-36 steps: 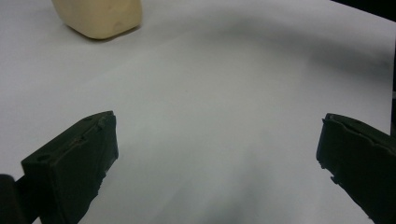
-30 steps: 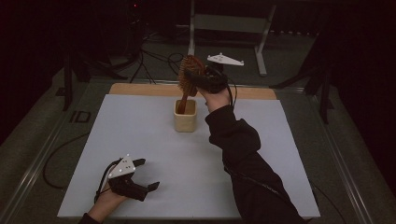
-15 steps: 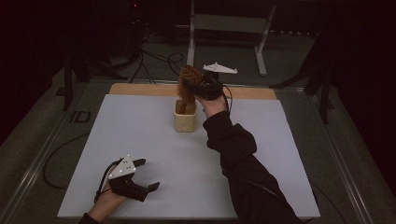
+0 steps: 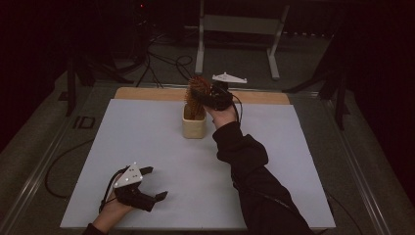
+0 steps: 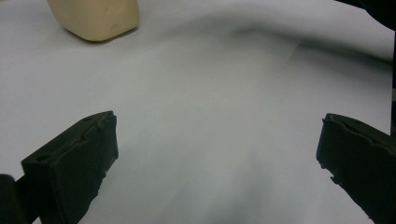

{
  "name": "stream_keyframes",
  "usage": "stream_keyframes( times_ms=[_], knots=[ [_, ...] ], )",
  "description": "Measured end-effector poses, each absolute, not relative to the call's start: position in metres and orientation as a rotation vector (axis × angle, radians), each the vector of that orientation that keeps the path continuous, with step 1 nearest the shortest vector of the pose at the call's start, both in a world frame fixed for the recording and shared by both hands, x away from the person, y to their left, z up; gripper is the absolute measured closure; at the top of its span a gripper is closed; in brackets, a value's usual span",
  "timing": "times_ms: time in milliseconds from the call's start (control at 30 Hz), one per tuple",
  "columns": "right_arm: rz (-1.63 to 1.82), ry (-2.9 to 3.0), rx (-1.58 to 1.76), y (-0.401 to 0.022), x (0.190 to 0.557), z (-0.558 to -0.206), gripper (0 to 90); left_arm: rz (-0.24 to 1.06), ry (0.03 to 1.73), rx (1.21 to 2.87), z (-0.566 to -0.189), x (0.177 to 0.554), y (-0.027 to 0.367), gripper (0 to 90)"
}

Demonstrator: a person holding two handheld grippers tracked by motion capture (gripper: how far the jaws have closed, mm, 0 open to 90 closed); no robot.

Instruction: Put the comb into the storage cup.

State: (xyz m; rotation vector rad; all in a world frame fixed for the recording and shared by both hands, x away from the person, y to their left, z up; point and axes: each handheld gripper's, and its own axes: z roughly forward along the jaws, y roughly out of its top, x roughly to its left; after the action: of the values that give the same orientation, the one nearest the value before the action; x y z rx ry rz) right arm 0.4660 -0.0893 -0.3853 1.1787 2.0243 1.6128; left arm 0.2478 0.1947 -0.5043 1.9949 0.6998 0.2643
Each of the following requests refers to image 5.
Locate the beige square cup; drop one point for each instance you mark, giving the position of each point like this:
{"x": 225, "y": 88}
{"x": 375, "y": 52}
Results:
{"x": 96, "y": 17}

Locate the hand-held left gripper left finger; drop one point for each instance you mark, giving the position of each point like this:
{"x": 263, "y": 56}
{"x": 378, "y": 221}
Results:
{"x": 68, "y": 165}

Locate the white table mat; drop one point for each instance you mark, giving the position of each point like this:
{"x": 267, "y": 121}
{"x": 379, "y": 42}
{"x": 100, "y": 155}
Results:
{"x": 202, "y": 109}

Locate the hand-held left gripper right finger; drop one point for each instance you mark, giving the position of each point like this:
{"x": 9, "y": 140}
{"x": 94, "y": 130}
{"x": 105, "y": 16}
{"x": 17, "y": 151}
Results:
{"x": 361, "y": 165}

